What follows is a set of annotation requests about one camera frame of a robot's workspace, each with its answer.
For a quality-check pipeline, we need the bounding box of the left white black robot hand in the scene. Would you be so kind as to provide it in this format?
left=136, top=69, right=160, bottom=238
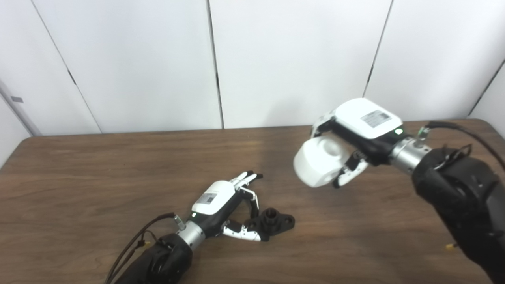
left=191, top=171, right=264, bottom=242

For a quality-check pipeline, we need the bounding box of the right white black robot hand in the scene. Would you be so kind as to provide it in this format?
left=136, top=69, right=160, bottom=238
left=310, top=98, right=404, bottom=189

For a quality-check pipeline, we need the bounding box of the round white piece with holes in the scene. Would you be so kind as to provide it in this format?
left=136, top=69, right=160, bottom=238
left=294, top=136, right=352, bottom=188

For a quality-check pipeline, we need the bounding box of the black flanged holder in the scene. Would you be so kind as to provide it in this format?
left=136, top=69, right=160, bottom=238
left=249, top=209, right=296, bottom=242

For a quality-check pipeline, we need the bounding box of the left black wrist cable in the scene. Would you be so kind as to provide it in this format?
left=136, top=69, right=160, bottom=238
left=105, top=213, right=187, bottom=284

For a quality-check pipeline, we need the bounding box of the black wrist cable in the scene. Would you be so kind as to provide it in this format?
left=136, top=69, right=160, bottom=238
left=105, top=213, right=187, bottom=284
left=417, top=121, right=505, bottom=172

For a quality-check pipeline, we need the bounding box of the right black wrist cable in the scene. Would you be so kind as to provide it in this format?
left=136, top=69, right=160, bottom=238
left=417, top=121, right=505, bottom=172

